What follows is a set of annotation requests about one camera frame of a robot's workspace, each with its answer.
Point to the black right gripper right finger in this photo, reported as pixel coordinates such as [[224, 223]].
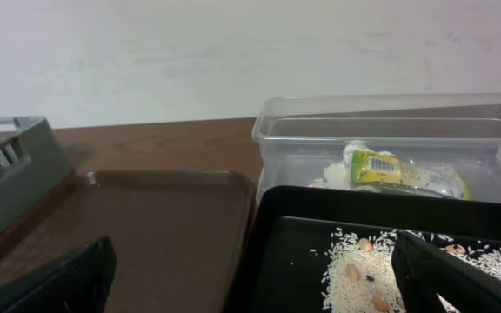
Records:
[[425, 274]]

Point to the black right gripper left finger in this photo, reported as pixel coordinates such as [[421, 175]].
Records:
[[78, 281]]

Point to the green yellow snack wrapper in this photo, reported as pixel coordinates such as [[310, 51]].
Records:
[[387, 172]]

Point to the spilled rice food waste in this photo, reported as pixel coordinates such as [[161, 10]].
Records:
[[359, 276]]

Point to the clear plastic waste bin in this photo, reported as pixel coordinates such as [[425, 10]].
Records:
[[299, 136]]

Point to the black food waste tray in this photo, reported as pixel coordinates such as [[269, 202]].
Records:
[[286, 254]]

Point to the dark brown serving tray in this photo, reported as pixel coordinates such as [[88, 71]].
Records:
[[177, 235]]

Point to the grey plastic dish rack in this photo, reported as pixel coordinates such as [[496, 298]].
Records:
[[32, 163]]

